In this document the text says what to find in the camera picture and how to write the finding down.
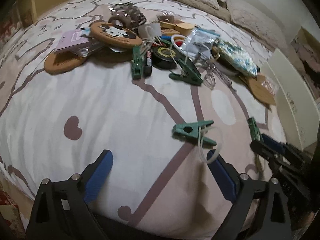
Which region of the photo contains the green clothespin with white tie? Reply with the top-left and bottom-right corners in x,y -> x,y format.
172,120 -> 217,147

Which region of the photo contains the black round tin gold emblem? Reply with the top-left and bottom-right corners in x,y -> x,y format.
151,47 -> 178,70

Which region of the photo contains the white storage box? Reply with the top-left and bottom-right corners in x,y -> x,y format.
260,49 -> 319,150

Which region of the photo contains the wooden board right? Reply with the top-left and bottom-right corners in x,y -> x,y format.
239,73 -> 276,106

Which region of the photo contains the blue floral fabric pouch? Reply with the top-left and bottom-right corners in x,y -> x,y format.
215,38 -> 258,78

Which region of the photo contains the green clothespin with loop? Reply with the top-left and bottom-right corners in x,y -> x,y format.
169,59 -> 203,86

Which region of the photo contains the cartoon animal bed sheet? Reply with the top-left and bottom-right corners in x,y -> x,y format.
1,0 -> 285,239

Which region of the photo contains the silver foil packet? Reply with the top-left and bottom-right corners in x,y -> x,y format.
185,27 -> 221,59

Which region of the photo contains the black marker pen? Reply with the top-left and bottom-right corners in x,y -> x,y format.
143,50 -> 152,77

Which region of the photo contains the plain cork coaster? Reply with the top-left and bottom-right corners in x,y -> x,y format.
44,51 -> 87,75

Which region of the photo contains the beige fluffy pillow large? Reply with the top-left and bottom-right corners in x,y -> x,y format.
227,0 -> 289,54

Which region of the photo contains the wooden oval box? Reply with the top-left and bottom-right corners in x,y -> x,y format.
159,21 -> 195,36

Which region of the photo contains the pink notebook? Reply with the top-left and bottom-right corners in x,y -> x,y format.
55,29 -> 90,54

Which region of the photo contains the panda cork coaster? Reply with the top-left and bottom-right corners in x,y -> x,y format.
90,22 -> 143,49

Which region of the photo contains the brown scrunchie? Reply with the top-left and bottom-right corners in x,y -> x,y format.
157,11 -> 175,23

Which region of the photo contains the brown hair claw clip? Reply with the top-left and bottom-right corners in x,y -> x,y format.
108,2 -> 146,30

